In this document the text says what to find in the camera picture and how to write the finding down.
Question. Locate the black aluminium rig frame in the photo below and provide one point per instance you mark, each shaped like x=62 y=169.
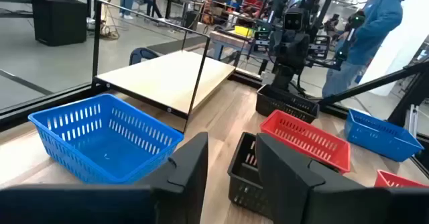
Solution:
x=368 y=84

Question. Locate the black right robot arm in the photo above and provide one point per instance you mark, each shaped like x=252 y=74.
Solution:
x=284 y=78

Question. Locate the black plastic basket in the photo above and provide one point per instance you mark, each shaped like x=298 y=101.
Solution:
x=285 y=105
x=243 y=183

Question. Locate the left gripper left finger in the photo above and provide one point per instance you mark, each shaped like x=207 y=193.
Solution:
x=187 y=183

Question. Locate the black cabinet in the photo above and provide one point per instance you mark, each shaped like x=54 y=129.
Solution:
x=58 y=19

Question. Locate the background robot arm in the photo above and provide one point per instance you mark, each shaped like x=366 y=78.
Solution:
x=350 y=29
x=276 y=2

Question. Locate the silver aluminium extrusion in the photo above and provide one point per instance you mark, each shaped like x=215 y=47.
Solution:
x=411 y=120

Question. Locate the red storage bin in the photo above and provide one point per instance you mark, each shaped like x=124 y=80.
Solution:
x=251 y=2

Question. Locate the blue plastic basket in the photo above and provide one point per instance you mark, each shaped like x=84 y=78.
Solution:
x=100 y=150
x=378 y=140

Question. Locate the yellow bin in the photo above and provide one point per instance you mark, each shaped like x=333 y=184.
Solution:
x=243 y=31

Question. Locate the dark blue chair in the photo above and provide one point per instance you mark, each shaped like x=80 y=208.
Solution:
x=142 y=53

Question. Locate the wooden shelf with black frame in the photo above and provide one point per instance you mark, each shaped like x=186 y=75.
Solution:
x=167 y=80

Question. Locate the red plastic basket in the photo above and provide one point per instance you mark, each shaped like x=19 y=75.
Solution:
x=308 y=140
x=395 y=182

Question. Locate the wooden top work table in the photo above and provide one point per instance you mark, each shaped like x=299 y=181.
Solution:
x=228 y=38

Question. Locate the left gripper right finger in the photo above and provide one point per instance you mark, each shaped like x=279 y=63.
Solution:
x=285 y=190

